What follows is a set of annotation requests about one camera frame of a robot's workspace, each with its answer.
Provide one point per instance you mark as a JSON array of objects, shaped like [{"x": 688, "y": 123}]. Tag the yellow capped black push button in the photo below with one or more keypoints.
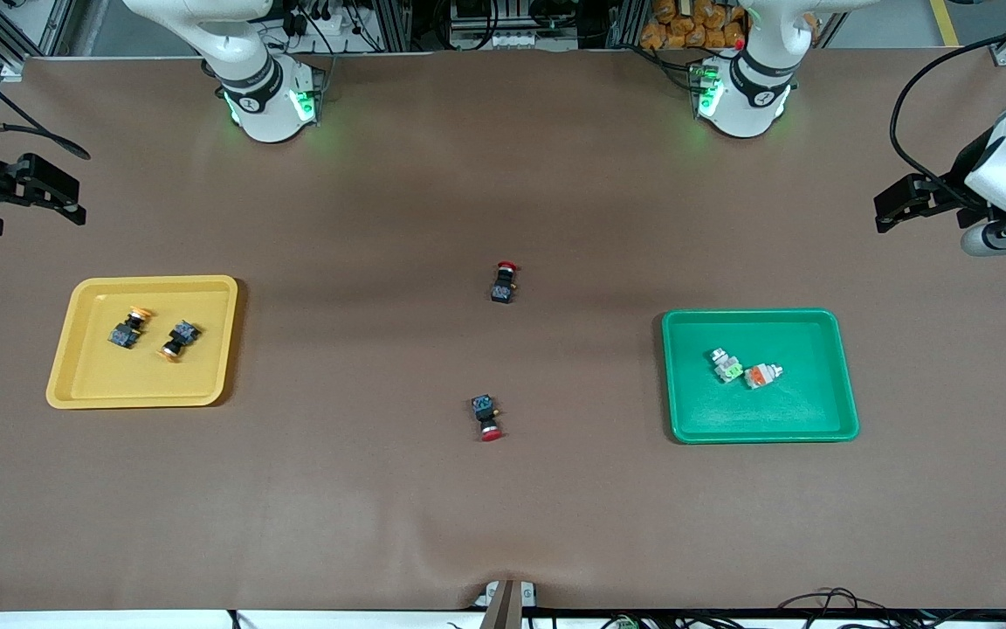
[
  {"x": 126, "y": 334},
  {"x": 180, "y": 335}
]

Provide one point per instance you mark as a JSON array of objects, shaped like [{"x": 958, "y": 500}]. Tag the green white push button switch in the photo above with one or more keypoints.
[{"x": 727, "y": 367}]

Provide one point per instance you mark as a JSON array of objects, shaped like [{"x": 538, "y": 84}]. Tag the long white power strip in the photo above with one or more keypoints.
[{"x": 512, "y": 40}]

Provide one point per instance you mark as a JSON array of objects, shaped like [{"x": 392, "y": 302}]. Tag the orange white push button switch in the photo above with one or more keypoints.
[{"x": 761, "y": 376}]

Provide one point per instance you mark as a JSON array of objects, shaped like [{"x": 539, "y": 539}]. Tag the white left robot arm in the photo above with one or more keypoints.
[{"x": 747, "y": 105}]

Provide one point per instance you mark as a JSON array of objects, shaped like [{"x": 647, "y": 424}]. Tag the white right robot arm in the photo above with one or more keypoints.
[{"x": 263, "y": 114}]

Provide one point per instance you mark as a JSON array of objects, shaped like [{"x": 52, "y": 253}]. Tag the yellow plastic tray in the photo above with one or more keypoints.
[{"x": 93, "y": 376}]

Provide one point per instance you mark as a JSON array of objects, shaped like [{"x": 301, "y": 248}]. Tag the green plastic tray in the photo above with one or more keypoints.
[{"x": 756, "y": 415}]

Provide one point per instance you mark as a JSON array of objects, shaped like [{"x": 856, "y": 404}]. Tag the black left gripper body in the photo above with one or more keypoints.
[{"x": 948, "y": 191}]

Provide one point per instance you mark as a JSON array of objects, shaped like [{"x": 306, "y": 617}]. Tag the green terminal connector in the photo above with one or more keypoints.
[{"x": 623, "y": 624}]

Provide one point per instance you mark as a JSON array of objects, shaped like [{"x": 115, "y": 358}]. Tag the red capped black push button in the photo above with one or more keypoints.
[
  {"x": 503, "y": 290},
  {"x": 485, "y": 411}
]

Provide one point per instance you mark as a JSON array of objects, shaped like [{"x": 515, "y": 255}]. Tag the bag of orange objects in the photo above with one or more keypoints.
[{"x": 686, "y": 26}]

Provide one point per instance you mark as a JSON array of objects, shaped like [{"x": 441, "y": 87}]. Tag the metal table edge clamp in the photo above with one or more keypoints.
[{"x": 507, "y": 603}]

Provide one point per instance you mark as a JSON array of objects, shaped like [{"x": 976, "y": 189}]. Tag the white power strip with plugs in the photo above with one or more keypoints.
[{"x": 328, "y": 24}]

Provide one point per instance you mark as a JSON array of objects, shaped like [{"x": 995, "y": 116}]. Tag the brown table mat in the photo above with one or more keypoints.
[{"x": 503, "y": 507}]

